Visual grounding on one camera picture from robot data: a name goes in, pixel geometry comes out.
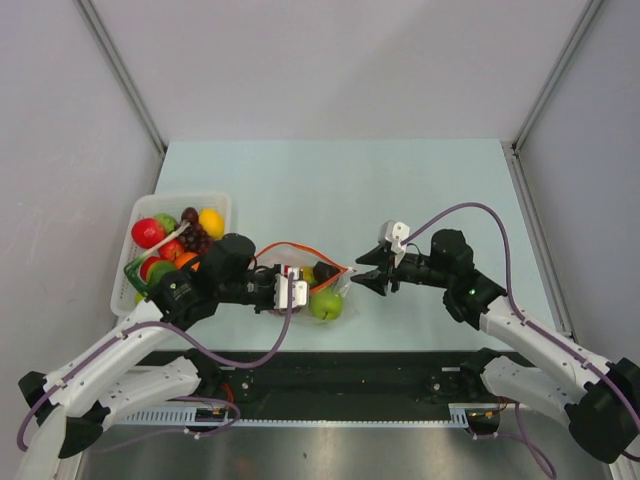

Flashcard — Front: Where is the purple cable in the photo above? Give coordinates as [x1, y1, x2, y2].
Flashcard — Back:
[399, 201, 640, 479]
[16, 279, 296, 452]

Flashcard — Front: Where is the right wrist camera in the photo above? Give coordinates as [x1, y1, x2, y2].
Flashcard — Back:
[378, 220, 410, 267]

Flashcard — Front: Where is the right aluminium frame post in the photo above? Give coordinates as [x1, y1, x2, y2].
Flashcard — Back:
[514, 0, 605, 149]

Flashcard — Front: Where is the green apple toy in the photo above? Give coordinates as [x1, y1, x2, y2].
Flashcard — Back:
[309, 290, 344, 321]

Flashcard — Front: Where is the aluminium frame post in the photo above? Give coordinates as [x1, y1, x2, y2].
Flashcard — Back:
[72, 0, 168, 154]
[514, 0, 605, 149]

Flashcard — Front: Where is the dark mangosteen toy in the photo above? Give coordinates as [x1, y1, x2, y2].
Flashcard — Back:
[312, 261, 341, 284]

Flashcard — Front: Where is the purple grapes toy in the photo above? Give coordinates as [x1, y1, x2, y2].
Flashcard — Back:
[178, 223, 214, 255]

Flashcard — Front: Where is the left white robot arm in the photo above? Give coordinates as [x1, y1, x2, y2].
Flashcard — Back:
[17, 233, 307, 464]

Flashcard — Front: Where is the clear zip top bag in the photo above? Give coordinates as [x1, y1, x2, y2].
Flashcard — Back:
[254, 241, 356, 325]

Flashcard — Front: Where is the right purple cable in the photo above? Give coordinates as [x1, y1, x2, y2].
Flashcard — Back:
[399, 201, 640, 479]

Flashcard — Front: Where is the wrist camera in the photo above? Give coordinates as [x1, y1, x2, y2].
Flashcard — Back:
[274, 264, 310, 311]
[378, 220, 410, 267]

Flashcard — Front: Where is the dark purple plum toy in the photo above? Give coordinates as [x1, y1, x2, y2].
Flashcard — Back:
[181, 207, 199, 224]

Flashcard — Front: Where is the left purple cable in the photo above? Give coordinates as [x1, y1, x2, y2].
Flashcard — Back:
[16, 279, 296, 452]

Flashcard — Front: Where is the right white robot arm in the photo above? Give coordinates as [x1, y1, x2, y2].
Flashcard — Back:
[352, 222, 639, 464]

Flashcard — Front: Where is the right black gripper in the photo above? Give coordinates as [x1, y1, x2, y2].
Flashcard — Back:
[350, 243, 451, 297]

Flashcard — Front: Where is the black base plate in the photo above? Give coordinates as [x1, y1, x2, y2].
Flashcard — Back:
[183, 349, 509, 422]

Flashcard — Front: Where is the green squash toy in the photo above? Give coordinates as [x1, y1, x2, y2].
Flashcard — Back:
[154, 213, 180, 235]

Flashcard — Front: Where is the orange fruit toy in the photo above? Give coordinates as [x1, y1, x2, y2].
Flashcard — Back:
[174, 252, 200, 272]

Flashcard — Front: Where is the white plastic food tray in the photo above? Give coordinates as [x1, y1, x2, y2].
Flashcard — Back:
[110, 190, 232, 317]

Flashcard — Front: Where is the red tomato toy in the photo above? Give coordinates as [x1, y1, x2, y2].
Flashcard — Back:
[130, 217, 167, 249]
[158, 239, 185, 263]

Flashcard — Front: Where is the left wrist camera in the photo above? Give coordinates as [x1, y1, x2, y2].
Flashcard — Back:
[274, 264, 310, 311]

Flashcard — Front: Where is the yellow lemon toy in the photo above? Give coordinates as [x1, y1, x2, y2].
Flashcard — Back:
[199, 208, 225, 240]

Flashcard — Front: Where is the white cable duct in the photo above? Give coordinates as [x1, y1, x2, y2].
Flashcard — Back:
[115, 404, 469, 429]

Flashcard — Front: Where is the left aluminium frame post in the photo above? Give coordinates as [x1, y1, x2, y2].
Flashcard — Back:
[72, 0, 168, 154]

